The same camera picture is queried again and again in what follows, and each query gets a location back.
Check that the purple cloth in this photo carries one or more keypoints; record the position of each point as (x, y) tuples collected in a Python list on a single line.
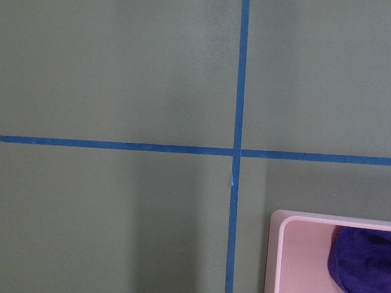
[(359, 260)]

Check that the pink plastic bin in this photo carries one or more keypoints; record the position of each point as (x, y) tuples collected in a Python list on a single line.
[(299, 244)]

